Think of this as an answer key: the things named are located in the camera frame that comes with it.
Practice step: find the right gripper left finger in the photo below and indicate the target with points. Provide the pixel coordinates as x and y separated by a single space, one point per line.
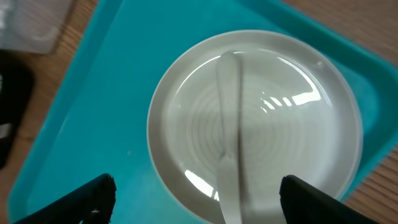
91 203

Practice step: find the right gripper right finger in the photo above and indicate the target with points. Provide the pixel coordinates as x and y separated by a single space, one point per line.
304 204

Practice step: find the teal plastic tray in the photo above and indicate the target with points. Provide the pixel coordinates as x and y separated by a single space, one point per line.
98 121

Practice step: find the grey round plate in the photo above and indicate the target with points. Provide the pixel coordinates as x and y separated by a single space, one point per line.
298 116

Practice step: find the black rectangular tray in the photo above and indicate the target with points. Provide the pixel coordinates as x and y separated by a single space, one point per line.
17 83

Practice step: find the grey plastic spoon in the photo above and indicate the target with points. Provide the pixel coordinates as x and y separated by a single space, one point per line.
229 86

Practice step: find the clear plastic bin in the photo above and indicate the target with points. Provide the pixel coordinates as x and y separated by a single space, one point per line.
32 25

